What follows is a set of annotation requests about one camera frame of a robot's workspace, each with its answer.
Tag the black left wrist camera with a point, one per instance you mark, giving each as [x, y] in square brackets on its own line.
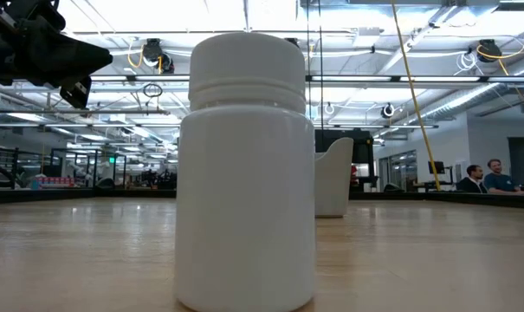
[32, 13]

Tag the large white pill bottle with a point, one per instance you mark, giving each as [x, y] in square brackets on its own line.
[244, 195]

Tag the black metal railing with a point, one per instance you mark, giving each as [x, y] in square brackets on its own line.
[1, 169]

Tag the black frame workstation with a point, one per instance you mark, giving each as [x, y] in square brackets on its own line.
[92, 169]

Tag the yellow slanted pole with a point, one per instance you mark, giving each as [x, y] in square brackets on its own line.
[413, 95]

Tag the white basket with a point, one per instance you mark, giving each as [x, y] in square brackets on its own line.
[334, 182]

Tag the person in dark top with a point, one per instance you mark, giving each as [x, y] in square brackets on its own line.
[471, 182]

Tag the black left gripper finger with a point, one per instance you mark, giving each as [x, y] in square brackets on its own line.
[71, 58]
[77, 93]

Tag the black table edge rail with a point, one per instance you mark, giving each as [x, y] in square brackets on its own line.
[71, 195]

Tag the red and white boxes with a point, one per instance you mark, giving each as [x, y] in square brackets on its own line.
[56, 182]

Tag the small black monitor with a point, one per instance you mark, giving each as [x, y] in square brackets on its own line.
[437, 167]

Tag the person in blue top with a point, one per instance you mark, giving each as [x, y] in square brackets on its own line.
[500, 181]

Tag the small black ceiling reel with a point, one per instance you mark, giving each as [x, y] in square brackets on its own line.
[388, 110]

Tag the black cabinet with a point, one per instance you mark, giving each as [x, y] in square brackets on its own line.
[365, 151]

